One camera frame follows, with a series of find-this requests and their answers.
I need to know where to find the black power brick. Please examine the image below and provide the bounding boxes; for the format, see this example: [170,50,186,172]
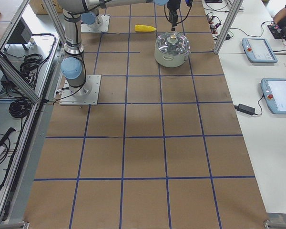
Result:
[235,104,255,115]

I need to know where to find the teach pendant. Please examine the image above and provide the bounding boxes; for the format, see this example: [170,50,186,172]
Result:
[242,38,277,63]
[261,78,286,115]

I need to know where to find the grey control box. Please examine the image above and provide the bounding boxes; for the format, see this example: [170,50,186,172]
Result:
[3,17,32,51]

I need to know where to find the coiled black cables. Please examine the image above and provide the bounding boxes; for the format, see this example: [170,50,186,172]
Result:
[9,53,45,119]

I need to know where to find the yellow corn cob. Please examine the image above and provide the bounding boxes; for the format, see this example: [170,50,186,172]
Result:
[134,24,157,33]

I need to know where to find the cardboard box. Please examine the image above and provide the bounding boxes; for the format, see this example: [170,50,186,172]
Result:
[29,0,63,15]

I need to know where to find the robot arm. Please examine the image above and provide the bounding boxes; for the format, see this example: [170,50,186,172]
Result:
[58,0,181,96]
[58,0,110,27]

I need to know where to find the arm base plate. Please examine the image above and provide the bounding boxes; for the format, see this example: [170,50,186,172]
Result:
[81,14,110,33]
[58,74,101,105]

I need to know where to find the pale green cooking pot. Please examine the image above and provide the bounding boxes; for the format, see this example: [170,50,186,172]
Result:
[154,32,190,68]

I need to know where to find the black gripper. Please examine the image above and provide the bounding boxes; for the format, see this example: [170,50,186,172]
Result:
[166,0,181,31]

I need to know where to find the far teach pendant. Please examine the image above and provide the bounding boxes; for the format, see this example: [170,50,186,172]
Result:
[242,38,277,63]

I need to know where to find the aluminium frame rail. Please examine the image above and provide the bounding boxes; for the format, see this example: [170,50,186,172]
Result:
[0,51,41,104]

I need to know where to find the near teach pendant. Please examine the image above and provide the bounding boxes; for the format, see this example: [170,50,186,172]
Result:
[261,78,286,115]

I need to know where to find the aluminium frame post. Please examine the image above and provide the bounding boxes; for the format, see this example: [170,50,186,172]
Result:
[214,0,243,54]

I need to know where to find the glass pot lid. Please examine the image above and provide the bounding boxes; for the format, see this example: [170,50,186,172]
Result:
[155,32,190,55]

